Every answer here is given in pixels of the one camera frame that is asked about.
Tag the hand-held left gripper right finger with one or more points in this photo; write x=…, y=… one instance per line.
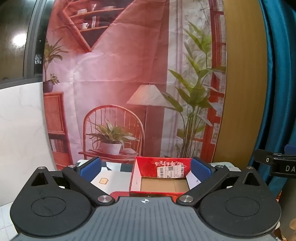
x=200, y=170

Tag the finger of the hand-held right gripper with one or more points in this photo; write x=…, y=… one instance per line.
x=291, y=149
x=266, y=160

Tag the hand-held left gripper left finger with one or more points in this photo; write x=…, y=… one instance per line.
x=93, y=168

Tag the red strawberry cardboard box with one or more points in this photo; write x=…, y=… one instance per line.
x=148, y=166

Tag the printed bear table mat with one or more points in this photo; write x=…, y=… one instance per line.
x=111, y=176

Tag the blue curtain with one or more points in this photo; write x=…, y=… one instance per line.
x=282, y=69

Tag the yellow wooden board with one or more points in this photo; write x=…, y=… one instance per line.
x=245, y=69

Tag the printed room scene backdrop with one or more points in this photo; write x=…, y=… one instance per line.
x=115, y=69

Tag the dark window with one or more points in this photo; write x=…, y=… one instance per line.
x=30, y=34

